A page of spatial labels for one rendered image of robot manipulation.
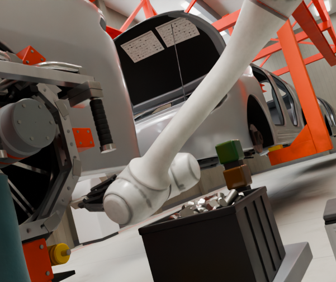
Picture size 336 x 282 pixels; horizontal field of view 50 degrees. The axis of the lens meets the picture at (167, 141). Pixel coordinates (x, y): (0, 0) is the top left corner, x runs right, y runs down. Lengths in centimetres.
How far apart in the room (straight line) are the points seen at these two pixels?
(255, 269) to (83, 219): 670
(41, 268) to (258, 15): 80
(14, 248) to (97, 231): 614
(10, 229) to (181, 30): 360
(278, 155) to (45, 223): 354
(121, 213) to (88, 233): 634
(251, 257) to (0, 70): 66
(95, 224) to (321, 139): 436
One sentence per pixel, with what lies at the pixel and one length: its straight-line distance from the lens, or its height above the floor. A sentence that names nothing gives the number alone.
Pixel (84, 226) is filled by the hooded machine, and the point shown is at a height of 35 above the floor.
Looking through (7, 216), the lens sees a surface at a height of 64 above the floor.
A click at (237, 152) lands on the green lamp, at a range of 68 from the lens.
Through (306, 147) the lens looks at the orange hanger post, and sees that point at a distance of 427.
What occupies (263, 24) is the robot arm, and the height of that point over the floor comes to 87.
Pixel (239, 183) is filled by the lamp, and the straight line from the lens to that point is 68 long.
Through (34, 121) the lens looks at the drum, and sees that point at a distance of 95.
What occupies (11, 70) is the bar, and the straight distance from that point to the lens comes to 90.
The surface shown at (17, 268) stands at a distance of 86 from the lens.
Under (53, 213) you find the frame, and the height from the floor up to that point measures 63.
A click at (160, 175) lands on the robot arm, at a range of 77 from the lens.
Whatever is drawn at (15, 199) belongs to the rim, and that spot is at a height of 70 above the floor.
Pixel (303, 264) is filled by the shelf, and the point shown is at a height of 43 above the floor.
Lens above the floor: 61
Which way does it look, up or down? 7 degrees up
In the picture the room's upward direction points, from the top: 16 degrees counter-clockwise
